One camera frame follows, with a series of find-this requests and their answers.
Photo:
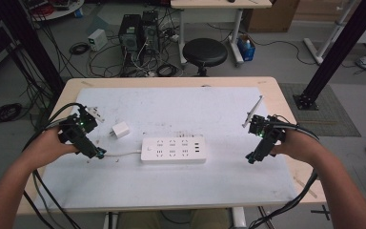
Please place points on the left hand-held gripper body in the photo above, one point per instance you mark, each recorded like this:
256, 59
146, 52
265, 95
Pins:
76, 135

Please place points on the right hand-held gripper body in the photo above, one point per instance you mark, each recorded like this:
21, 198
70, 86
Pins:
265, 138

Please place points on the white charger plug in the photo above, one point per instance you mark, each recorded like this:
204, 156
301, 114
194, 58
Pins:
120, 129

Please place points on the white power strip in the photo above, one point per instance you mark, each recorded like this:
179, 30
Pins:
173, 149

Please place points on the person's left hand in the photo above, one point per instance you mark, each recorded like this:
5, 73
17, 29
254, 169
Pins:
49, 143

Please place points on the person's right hand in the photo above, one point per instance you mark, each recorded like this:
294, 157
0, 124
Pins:
294, 146

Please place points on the light wooden table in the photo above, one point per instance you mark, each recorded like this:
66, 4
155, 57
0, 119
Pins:
286, 101

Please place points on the white table leg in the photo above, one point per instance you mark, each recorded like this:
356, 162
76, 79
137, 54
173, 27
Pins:
239, 218

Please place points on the grey floor mat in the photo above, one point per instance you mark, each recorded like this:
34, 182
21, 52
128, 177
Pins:
333, 117

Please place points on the white table mat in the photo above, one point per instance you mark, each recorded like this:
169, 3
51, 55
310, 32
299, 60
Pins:
178, 184

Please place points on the white power supply box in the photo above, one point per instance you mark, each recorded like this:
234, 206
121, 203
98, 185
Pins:
97, 39

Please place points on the black round stool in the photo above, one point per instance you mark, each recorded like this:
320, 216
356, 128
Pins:
205, 52

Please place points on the black computer tower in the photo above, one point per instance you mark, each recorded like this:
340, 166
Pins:
129, 35
150, 30

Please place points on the white metal stand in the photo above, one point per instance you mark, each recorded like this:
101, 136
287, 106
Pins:
329, 38

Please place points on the brown cardboard box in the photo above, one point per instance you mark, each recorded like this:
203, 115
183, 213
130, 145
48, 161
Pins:
271, 16

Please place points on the round white table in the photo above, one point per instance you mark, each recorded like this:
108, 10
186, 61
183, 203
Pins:
60, 8

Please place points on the white-legged wooden desk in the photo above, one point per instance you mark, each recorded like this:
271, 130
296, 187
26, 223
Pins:
219, 8

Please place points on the black metal post with foot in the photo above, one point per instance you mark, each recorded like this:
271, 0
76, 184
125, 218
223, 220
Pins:
340, 47

